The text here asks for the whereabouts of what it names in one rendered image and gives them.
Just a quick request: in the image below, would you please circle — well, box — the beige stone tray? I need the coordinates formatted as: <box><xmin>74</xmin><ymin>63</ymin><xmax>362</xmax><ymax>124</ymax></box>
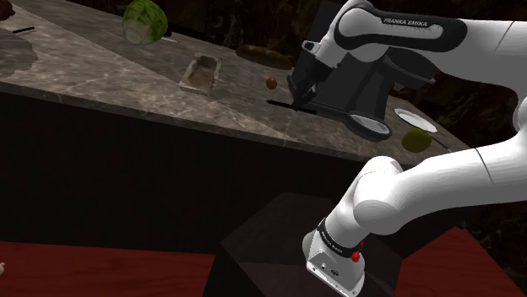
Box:
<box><xmin>177</xmin><ymin>51</ymin><xmax>223</xmax><ymax>97</ymax></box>

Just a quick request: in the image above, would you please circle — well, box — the green lettuce head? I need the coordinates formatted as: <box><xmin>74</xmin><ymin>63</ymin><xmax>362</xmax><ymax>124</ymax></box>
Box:
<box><xmin>122</xmin><ymin>0</ymin><xmax>170</xmax><ymax>46</ymax></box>

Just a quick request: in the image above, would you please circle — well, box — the dark robot stand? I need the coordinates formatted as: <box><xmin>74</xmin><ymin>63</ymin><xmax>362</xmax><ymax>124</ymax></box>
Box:
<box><xmin>201</xmin><ymin>192</ymin><xmax>405</xmax><ymax>297</ymax></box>

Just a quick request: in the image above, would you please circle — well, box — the thin dark utensil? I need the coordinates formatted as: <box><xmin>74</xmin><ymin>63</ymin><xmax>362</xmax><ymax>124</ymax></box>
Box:
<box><xmin>430</xmin><ymin>135</ymin><xmax>453</xmax><ymax>154</ymax></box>

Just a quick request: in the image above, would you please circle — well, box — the brown bread loaf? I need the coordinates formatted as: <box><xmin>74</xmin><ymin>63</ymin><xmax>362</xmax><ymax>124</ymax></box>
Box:
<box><xmin>235</xmin><ymin>43</ymin><xmax>295</xmax><ymax>72</ymax></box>

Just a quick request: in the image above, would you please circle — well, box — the yellow-green round fruit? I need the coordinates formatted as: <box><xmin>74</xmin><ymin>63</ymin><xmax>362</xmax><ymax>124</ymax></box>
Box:
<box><xmin>401</xmin><ymin>127</ymin><xmax>433</xmax><ymax>154</ymax></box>

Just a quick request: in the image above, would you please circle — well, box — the white plate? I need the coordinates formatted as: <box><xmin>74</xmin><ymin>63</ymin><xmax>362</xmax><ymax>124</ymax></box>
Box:
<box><xmin>394</xmin><ymin>107</ymin><xmax>438</xmax><ymax>134</ymax></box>

